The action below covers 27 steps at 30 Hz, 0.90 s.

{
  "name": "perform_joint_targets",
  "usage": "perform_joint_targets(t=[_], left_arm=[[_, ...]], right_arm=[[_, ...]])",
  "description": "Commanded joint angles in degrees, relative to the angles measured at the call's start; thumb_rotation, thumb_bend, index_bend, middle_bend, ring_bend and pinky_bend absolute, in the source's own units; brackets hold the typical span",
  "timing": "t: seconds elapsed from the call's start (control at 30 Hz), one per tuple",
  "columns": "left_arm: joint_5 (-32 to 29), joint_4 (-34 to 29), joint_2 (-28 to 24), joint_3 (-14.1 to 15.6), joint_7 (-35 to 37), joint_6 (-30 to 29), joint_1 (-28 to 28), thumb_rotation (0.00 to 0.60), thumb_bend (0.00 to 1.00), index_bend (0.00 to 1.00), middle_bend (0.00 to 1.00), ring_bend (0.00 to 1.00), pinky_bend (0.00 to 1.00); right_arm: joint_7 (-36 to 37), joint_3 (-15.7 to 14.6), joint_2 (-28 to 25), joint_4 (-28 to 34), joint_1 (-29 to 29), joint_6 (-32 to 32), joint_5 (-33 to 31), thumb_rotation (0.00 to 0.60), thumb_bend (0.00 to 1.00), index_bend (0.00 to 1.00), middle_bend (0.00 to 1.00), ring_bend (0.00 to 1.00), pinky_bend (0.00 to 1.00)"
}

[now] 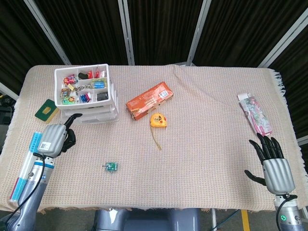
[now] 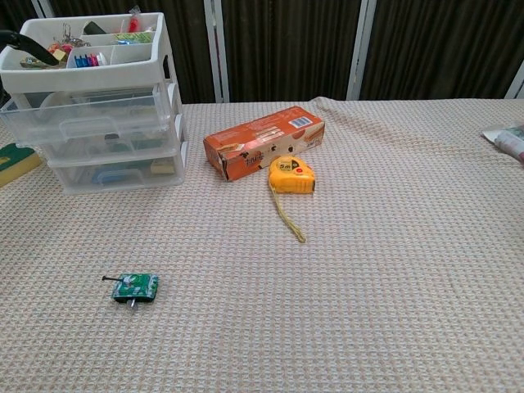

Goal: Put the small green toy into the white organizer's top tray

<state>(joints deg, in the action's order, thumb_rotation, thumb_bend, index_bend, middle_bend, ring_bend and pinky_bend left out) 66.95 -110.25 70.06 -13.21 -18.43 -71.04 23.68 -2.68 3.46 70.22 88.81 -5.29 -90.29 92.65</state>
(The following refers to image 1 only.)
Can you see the green card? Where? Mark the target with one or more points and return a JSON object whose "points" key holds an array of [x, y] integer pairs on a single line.
{"points": [[47, 111]]}

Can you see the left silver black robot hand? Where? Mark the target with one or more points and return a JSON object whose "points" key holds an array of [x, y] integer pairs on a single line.
{"points": [[51, 140]]}

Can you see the blue red white clips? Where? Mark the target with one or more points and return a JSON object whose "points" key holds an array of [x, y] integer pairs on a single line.
{"points": [[85, 97]]}

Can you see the white compartment organizer box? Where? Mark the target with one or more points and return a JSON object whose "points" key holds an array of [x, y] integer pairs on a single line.
{"points": [[57, 96]]}

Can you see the orange cardboard box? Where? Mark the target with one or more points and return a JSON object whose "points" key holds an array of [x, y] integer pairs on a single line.
{"points": [[149, 99]]}

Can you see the grey robot torso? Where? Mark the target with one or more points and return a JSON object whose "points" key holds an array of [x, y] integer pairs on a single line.
{"points": [[149, 220]]}

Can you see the metal table leg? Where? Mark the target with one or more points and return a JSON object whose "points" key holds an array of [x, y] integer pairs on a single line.
{"points": [[214, 220]]}

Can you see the white partition frame post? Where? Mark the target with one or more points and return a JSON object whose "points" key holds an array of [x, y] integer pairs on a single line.
{"points": [[284, 41], [48, 31], [198, 31], [126, 31]]}

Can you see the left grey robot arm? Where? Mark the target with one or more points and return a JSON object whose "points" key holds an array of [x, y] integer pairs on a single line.
{"points": [[31, 192]]}

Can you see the colourful wrapped candies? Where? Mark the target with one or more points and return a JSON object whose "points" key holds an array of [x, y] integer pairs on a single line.
{"points": [[69, 80]]}

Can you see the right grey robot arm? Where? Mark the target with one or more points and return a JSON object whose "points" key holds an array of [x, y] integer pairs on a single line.
{"points": [[293, 216]]}

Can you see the small green electronic part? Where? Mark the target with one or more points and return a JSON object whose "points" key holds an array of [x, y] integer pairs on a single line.
{"points": [[111, 166]]}

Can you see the blue item in green pack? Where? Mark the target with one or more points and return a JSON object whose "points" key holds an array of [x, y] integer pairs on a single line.
{"points": [[99, 84]]}

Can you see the beige woven tablecloth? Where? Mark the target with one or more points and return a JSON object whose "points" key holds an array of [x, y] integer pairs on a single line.
{"points": [[180, 168]]}

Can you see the small black oval item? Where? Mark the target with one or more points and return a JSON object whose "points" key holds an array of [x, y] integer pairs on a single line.
{"points": [[83, 75]]}

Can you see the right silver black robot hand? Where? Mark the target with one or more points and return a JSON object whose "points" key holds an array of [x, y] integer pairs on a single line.
{"points": [[279, 175]]}

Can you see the pink floral packet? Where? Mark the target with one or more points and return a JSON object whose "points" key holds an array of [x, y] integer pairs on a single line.
{"points": [[257, 115]]}

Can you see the blue and white tube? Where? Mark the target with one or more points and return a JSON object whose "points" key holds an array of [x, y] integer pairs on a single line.
{"points": [[25, 166]]}

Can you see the red wrapped packet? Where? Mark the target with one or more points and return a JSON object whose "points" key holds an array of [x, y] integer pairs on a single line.
{"points": [[99, 72]]}

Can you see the yellow tape measure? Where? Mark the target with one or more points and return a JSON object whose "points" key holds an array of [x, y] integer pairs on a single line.
{"points": [[158, 119]]}

